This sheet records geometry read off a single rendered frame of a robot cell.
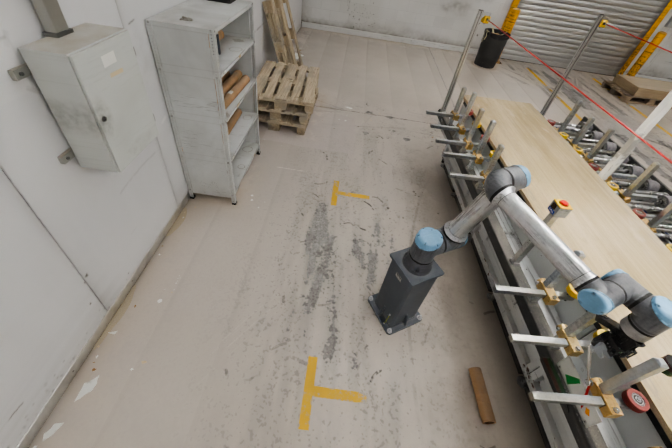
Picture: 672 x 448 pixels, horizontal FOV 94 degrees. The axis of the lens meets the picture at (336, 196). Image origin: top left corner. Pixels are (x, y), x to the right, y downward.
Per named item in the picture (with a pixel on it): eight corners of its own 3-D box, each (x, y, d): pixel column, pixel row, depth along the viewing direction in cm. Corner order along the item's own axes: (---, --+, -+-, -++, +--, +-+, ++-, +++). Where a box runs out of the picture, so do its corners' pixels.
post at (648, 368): (575, 406, 141) (662, 366, 109) (571, 397, 144) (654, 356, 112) (582, 406, 142) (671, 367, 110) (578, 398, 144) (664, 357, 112)
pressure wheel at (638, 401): (615, 417, 130) (636, 409, 122) (604, 395, 136) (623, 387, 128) (633, 419, 130) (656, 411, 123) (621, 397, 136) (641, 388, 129)
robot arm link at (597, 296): (480, 167, 139) (616, 309, 101) (500, 163, 144) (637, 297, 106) (467, 185, 148) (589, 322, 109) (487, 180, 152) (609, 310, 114)
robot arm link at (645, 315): (661, 289, 109) (694, 315, 102) (634, 307, 117) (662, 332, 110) (646, 298, 105) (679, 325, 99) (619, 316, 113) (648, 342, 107)
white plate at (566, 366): (585, 427, 135) (601, 421, 128) (555, 363, 154) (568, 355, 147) (586, 427, 135) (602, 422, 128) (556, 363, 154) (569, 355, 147)
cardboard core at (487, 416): (485, 420, 187) (471, 366, 209) (479, 423, 192) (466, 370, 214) (498, 421, 187) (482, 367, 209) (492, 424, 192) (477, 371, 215)
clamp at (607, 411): (603, 417, 127) (612, 414, 124) (585, 380, 137) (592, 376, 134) (616, 418, 128) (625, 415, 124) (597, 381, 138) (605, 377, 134)
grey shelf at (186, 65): (189, 198, 302) (143, 19, 198) (223, 147, 368) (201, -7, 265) (236, 205, 302) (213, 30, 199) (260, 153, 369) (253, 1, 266)
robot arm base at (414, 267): (413, 279, 192) (418, 270, 185) (396, 255, 204) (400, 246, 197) (437, 270, 199) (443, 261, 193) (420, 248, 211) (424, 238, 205)
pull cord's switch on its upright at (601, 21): (537, 126, 351) (606, 16, 278) (532, 120, 362) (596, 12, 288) (544, 127, 352) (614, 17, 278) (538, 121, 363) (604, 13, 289)
